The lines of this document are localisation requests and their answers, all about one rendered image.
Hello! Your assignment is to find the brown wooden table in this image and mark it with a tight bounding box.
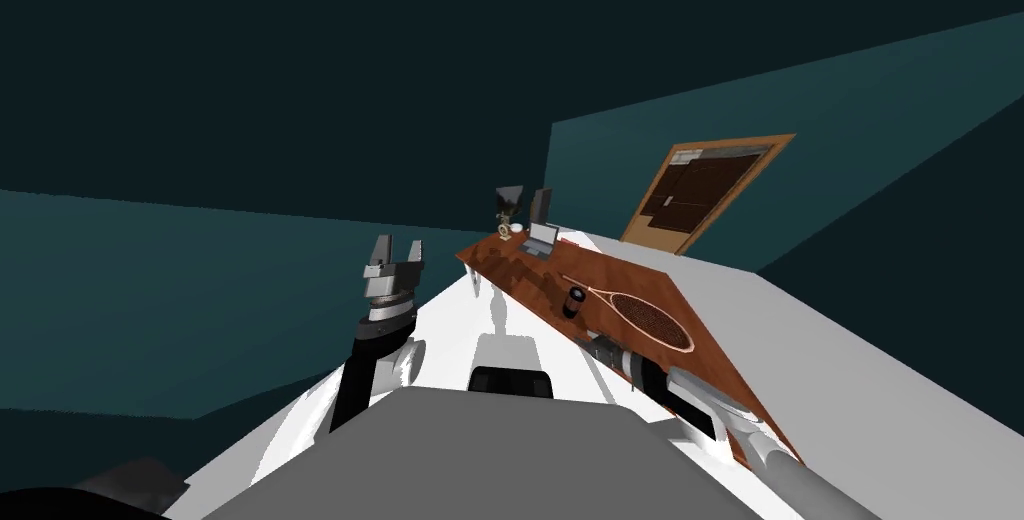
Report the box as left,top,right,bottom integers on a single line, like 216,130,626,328
455,226,806,467

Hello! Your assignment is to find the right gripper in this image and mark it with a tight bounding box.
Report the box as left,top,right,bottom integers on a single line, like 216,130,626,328
574,331,635,371

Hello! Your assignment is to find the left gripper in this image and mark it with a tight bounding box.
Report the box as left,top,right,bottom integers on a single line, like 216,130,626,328
362,233,426,307

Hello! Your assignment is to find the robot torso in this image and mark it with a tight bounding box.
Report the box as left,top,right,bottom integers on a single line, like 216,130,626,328
202,365,763,520

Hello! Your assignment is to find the dark desk lamp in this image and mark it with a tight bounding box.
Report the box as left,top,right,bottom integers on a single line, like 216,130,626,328
494,184,526,242

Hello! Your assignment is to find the brown wooden door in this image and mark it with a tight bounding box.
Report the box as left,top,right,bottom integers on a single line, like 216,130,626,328
619,132,798,258

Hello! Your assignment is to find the brown tennis racket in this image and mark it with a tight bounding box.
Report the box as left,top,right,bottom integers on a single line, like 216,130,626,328
559,272,694,355

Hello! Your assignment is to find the grey laptop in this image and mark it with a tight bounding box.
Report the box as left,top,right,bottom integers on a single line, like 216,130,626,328
518,221,562,262

